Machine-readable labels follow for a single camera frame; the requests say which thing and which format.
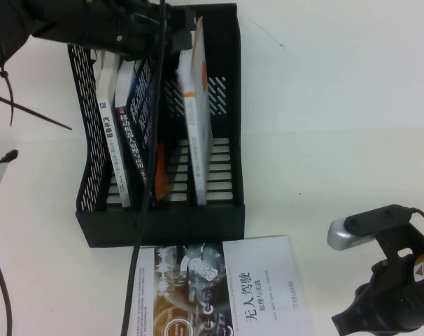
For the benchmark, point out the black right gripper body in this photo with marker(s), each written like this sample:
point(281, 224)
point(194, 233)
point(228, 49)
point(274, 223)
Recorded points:
point(390, 304)

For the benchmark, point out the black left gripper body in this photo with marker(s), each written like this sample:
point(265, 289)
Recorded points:
point(142, 28)

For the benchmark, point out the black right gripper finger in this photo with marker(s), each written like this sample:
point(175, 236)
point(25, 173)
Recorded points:
point(342, 318)
point(346, 326)

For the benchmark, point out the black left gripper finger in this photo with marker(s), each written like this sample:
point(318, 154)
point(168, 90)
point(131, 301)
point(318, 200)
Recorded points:
point(182, 40)
point(191, 19)

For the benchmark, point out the orange edged ROS2 book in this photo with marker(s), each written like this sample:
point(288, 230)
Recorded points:
point(198, 122)

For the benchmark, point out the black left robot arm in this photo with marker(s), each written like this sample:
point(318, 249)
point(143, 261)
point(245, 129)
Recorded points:
point(40, 21)

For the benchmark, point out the white autonomous driving book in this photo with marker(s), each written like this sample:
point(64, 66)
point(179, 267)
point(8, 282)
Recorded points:
point(268, 280)

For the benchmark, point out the white spine paperback book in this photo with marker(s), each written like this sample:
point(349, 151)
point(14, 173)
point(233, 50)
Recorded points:
point(108, 115)

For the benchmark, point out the dark blue robot book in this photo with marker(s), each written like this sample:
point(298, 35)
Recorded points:
point(135, 136)

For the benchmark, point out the black plastic book stand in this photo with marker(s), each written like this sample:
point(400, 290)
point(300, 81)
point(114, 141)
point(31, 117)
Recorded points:
point(215, 224)

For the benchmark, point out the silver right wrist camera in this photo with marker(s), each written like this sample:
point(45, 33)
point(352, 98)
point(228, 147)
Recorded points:
point(341, 234)

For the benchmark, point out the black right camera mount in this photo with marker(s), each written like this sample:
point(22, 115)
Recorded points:
point(376, 215)

